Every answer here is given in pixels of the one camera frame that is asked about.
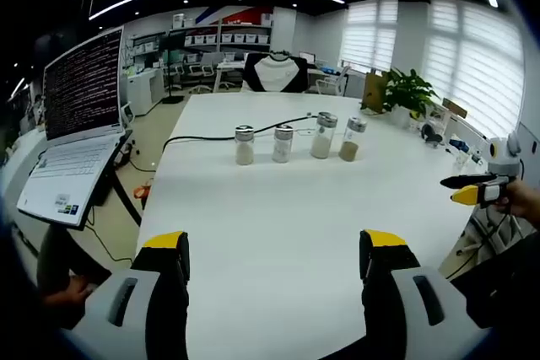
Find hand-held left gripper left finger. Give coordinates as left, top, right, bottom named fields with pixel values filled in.
left=67, top=231, right=191, bottom=360

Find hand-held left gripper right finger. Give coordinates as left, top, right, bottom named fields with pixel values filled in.
left=358, top=228, right=494, bottom=360

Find seasoning bottle with brown powder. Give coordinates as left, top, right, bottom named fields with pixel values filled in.
left=337, top=116, right=368, bottom=163

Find large seasoning bottle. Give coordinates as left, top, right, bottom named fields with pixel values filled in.
left=309, top=111, right=338, bottom=160

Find seasoning bottle with white powder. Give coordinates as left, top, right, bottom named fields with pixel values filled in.
left=271, top=124, right=294, bottom=164

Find seasoning bottle with beige powder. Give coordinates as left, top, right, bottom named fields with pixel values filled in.
left=234, top=124, right=256, bottom=166

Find person's right hand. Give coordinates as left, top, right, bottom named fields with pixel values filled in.
left=491, top=180, right=540, bottom=228

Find black headphones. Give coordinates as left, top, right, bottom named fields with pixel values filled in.
left=421, top=121, right=445, bottom=144

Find person's leg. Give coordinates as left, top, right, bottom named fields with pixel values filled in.
left=36, top=224, right=111, bottom=319

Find person's dark clothing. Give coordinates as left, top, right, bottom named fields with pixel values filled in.
left=450, top=231, right=540, bottom=330

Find white plant pot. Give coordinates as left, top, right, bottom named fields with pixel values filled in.
left=390, top=105, right=413, bottom=129

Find wide window blind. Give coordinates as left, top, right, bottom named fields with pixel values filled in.
left=421, top=0, right=527, bottom=140

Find green potted plant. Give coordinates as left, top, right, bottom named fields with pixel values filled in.
left=379, top=67, right=440, bottom=119

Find black laptop stand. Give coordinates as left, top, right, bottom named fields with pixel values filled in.
left=84, top=130, right=143, bottom=227

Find orange item on floor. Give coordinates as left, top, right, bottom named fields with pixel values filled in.
left=132, top=180, right=154, bottom=201

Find brown cardboard box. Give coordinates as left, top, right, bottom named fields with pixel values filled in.
left=361, top=72, right=386, bottom=113

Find white office chair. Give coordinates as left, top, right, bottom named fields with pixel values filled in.
left=316, top=66, right=352, bottom=98
left=185, top=54, right=215, bottom=94

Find narrow window blind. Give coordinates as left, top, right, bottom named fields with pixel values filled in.
left=339, top=0, right=400, bottom=74

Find white cabinet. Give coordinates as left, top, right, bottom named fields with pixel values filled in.
left=126, top=67, right=165, bottom=117

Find chair with black-white shirt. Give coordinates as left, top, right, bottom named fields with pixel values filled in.
left=242, top=51, right=309, bottom=94

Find white laptop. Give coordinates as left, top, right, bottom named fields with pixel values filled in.
left=16, top=25, right=127, bottom=230

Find black floor stand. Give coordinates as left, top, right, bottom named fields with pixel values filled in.
left=161, top=30, right=186, bottom=105

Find storage shelf with white bins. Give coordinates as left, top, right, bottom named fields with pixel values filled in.
left=168, top=22, right=273, bottom=57

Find black power cable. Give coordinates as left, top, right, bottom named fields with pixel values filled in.
left=162, top=111, right=314, bottom=154

